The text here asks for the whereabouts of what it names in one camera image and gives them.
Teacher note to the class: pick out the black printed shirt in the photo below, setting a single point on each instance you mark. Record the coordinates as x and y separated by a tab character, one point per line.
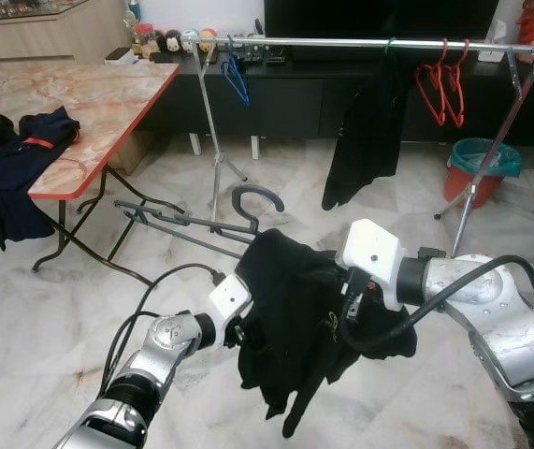
295	318
369	131

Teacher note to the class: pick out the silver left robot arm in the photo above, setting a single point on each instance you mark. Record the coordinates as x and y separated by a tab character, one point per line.
145	365

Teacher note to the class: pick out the red plastic hanger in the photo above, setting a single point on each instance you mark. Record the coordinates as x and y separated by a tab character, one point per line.
429	94
457	94

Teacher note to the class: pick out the green plastic hanger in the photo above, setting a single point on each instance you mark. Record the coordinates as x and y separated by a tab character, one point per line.
391	45

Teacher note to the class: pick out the orange waste bin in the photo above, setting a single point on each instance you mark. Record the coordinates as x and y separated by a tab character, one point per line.
468	187

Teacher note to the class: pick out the silver metal clothes rack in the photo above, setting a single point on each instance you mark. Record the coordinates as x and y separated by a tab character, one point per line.
341	43

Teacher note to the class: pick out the navy shirt red collar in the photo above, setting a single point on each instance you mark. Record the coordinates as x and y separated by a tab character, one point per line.
14	178

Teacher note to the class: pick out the marble pattern folding table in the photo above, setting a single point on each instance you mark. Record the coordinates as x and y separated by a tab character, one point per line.
89	103

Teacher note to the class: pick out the black flat screen television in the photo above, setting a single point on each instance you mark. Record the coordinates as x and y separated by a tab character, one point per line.
379	17

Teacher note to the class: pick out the white pink tissue box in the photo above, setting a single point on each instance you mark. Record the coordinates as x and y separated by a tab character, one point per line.
494	45

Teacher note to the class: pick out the black plush doll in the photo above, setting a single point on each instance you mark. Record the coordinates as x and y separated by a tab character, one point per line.
172	42

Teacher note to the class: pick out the small white box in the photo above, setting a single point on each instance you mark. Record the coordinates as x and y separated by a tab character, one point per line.
122	56

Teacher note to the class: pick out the light wooden cabinet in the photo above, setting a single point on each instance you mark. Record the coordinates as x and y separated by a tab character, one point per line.
51	33

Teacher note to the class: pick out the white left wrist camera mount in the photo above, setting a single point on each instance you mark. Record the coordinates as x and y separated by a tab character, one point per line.
229	299

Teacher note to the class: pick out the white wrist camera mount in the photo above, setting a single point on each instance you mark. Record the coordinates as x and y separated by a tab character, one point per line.
229	299
371	257

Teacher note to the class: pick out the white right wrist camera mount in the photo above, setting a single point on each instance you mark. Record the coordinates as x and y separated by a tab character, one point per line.
371	257

